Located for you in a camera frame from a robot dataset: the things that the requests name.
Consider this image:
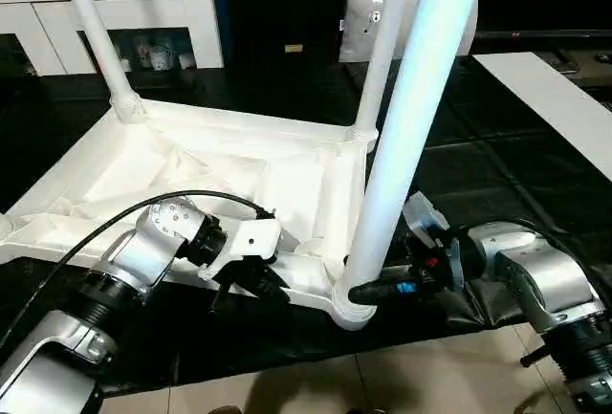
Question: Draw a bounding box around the white glass-door cabinet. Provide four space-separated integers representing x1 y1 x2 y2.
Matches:
0 0 227 79

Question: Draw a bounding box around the black work mat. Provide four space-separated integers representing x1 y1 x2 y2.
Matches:
0 54 612 394

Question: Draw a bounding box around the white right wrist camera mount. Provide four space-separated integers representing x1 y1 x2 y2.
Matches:
400 190 464 292

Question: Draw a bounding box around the black metal stand leg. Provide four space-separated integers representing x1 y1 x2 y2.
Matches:
518 340 552 369

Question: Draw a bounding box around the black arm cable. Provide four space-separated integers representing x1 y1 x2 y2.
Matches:
0 189 279 339
446 219 595 268

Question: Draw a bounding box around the white plastic table leg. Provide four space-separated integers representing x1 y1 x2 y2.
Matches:
54 0 145 124
333 0 492 333
350 0 418 143

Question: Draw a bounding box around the white flat panel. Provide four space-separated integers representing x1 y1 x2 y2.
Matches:
470 51 612 180

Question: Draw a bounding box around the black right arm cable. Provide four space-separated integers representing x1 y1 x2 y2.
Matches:
446 219 595 268

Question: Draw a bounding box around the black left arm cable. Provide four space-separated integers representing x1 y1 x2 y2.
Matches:
0 189 279 339

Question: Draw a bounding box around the grey printed cushion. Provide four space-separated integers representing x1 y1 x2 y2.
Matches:
337 0 480 65

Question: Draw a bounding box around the black sofa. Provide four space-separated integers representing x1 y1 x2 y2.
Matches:
209 0 612 76

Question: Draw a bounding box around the white plastic table top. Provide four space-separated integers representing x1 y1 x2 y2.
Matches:
0 96 384 335

